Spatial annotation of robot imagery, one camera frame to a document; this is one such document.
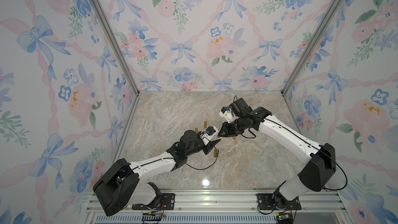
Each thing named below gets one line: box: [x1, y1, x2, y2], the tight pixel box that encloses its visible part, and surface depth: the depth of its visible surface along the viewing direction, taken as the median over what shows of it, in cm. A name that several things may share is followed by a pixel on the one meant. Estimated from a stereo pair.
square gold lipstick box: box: [213, 148, 220, 158], surface depth 88 cm
